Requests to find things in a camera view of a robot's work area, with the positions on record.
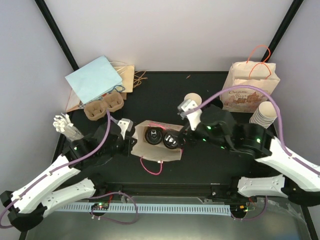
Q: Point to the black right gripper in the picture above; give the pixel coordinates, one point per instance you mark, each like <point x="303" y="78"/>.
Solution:
<point x="192" y="141"/>

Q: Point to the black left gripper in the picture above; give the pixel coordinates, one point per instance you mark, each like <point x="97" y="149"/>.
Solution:
<point x="130" y="142"/>

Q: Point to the cream paper bag pink sides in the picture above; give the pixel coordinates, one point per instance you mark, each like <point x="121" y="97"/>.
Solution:
<point x="154" y="153"/>

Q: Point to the black coffee cup lid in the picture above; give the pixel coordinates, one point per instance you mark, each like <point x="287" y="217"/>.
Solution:
<point x="153" y="135"/>

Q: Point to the small stack paper cups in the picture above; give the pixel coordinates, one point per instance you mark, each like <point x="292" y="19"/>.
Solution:
<point x="194" y="97"/>

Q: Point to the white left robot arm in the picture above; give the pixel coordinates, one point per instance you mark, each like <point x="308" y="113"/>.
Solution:
<point x="26" y="207"/>

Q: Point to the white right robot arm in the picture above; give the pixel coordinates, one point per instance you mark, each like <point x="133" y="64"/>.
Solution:
<point x="298" y="181"/>

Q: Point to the stacked pulp cup carriers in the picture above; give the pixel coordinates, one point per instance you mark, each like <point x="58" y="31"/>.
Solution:
<point x="97" y="109"/>

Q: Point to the patterned flat paper bag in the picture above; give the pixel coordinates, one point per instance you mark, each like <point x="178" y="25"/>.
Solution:
<point x="74" y="103"/>

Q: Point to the tall stack paper cups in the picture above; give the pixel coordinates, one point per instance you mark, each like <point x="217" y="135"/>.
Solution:
<point x="264" y="115"/>

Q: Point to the light blue paper bag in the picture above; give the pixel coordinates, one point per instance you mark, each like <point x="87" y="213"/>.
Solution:
<point x="94" y="79"/>

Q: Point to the brown kraft paper bag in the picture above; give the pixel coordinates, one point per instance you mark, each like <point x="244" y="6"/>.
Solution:
<point x="130" y="78"/>

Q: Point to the Cream Bear printed paper bag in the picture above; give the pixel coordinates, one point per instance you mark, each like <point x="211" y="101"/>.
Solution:
<point x="261" y="75"/>

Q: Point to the light blue slotted cable duct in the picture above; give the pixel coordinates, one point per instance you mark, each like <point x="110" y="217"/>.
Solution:
<point x="148" y="208"/>

